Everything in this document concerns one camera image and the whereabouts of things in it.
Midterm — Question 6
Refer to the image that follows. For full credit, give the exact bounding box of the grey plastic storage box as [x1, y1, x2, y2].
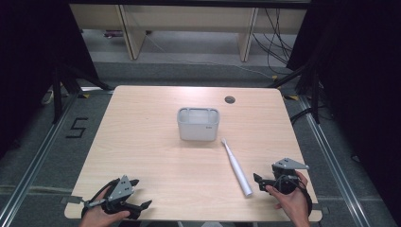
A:
[176, 107, 220, 142]

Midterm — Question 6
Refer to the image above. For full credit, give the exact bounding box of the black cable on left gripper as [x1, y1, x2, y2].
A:
[80, 177, 121, 219]

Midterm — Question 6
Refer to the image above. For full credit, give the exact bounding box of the black metal stand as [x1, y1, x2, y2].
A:
[267, 64, 322, 125]
[51, 61, 113, 125]

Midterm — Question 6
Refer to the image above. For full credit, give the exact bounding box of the black curtain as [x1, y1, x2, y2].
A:
[0, 0, 99, 160]
[286, 0, 401, 221]

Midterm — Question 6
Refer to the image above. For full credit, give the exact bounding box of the black floor cable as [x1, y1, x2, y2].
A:
[288, 106, 314, 126]

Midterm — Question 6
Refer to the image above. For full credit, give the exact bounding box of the person's left hand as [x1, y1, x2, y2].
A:
[78, 196, 131, 227]

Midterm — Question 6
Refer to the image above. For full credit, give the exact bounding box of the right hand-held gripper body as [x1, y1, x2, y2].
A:
[270, 157, 310, 196]

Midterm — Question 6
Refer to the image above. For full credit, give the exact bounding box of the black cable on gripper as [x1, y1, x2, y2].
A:
[294, 183, 314, 218]
[80, 177, 121, 219]

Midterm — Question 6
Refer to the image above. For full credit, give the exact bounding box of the white electric toothbrush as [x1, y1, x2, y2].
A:
[220, 137, 254, 199]

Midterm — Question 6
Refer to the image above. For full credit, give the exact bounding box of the person's right hand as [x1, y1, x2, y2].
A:
[265, 170, 312, 223]

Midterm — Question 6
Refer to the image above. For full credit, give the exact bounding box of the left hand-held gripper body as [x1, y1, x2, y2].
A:
[99, 174, 143, 219]

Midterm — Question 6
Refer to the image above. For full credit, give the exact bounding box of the bundle of black cables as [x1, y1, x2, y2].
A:
[252, 8, 297, 76]

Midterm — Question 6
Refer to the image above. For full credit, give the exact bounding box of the metal floor rail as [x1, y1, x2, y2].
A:
[298, 95, 375, 227]
[0, 93, 79, 227]

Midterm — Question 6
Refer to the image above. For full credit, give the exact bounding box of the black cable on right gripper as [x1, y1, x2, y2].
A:
[294, 183, 314, 218]

